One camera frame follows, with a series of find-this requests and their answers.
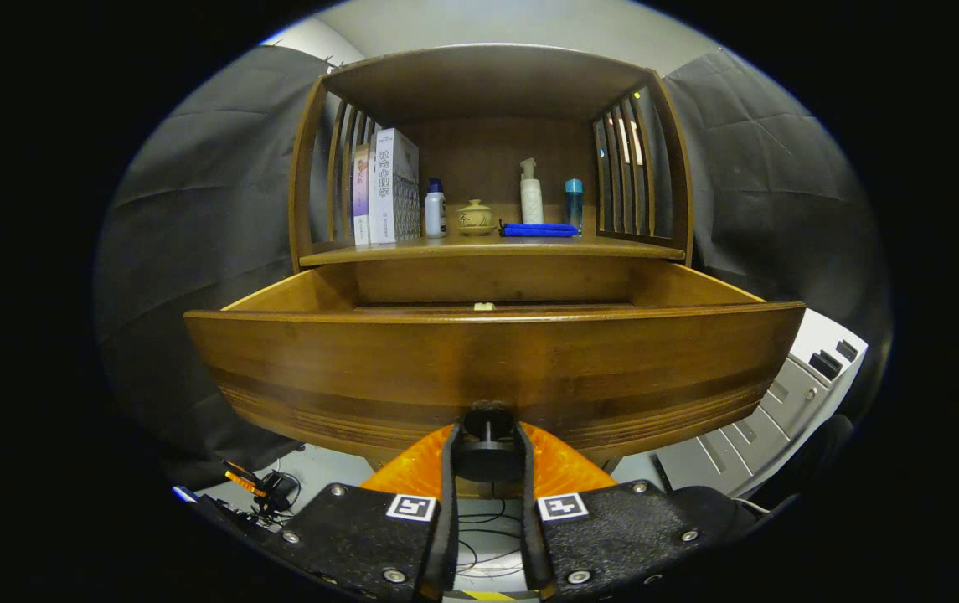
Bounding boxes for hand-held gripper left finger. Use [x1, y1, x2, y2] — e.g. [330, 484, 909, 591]
[266, 421, 461, 602]

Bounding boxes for white bottle blue cap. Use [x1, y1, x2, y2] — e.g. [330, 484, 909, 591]
[424, 178, 448, 239]

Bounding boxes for black floor cables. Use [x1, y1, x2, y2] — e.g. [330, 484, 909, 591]
[456, 494, 526, 579]

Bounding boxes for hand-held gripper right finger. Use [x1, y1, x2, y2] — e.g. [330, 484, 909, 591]
[515, 421, 748, 602]

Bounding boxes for beige lidded teacup with saucer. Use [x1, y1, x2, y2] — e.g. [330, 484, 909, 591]
[456, 199, 498, 237]

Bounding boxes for white drawer unit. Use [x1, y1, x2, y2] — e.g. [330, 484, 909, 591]
[655, 308, 869, 499]

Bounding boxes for blue folded cloth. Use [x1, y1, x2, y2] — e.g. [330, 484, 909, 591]
[499, 220, 580, 239]

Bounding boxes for purple book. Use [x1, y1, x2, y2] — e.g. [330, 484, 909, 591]
[352, 144, 372, 246]

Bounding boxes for white book grey pattern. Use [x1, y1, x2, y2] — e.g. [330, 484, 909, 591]
[369, 128, 420, 245]

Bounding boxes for wooden countertop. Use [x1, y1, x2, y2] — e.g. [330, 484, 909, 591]
[299, 230, 688, 269]

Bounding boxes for brown wooden cabinet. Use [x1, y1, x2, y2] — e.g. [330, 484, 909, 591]
[184, 44, 807, 499]

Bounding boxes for white pump bottle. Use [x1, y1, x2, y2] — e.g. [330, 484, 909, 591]
[519, 158, 544, 225]

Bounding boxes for black round drawer knob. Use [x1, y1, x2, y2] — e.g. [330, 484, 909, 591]
[454, 402, 523, 484]

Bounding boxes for orange black tool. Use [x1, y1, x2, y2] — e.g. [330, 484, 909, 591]
[222, 459, 302, 524]

